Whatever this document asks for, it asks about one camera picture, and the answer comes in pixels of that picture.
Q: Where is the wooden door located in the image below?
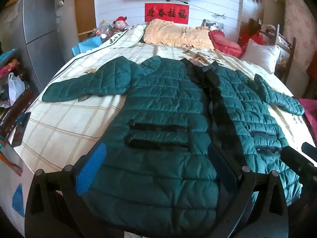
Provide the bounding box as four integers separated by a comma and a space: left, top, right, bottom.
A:
75, 0, 97, 42

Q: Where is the yellow frilled pillow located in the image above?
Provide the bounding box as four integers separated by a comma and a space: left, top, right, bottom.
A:
143, 18, 215, 49

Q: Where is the white plastic bag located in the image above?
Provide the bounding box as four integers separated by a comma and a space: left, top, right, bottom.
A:
8, 72, 26, 106

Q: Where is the red heart-shaped pillow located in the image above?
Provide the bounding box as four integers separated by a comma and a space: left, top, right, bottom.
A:
208, 29, 244, 58

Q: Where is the floral checkered bedsheet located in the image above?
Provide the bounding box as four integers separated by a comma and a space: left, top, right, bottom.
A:
12, 23, 317, 238

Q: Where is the pile of small toys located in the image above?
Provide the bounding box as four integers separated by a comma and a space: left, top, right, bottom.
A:
95, 20, 114, 39

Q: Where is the framed photo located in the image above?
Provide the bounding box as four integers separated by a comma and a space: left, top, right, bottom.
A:
202, 19, 224, 31

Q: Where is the red wall banner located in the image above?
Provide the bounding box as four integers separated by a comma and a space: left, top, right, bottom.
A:
145, 3, 190, 25

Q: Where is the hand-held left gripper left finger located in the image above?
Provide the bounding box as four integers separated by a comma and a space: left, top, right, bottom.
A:
24, 144, 107, 238

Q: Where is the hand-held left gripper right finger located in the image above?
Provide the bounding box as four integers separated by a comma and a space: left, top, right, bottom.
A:
207, 144, 289, 238

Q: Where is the magenta cloth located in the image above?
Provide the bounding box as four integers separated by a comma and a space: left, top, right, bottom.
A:
297, 98, 317, 139

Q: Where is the wooden chair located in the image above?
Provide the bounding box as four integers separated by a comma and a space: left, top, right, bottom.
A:
258, 23, 297, 85

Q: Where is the black wall cable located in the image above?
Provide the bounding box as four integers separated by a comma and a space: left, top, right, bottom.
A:
154, 0, 238, 20

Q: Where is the stack of colourful cloths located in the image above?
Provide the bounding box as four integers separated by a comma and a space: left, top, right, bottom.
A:
0, 49, 23, 78

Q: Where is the white pillow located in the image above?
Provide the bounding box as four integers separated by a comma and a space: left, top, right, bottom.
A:
240, 38, 281, 74

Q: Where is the dark wooden cabinet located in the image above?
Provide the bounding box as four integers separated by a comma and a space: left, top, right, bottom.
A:
0, 79, 34, 147

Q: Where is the blue paper bag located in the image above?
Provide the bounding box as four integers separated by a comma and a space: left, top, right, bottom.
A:
72, 35, 102, 57

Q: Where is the grey refrigerator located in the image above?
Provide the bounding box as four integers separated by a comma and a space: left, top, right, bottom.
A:
10, 0, 66, 93

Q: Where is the red cloth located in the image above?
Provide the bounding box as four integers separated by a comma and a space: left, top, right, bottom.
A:
241, 30, 266, 45

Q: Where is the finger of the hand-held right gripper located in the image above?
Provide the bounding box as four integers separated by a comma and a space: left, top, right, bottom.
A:
281, 145, 317, 179
301, 142, 317, 156

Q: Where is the stuffed toy with red hat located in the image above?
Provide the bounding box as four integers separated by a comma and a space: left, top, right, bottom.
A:
113, 16, 130, 32

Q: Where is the green quilted jacket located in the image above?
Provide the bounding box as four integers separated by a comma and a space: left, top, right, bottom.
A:
42, 56, 306, 237

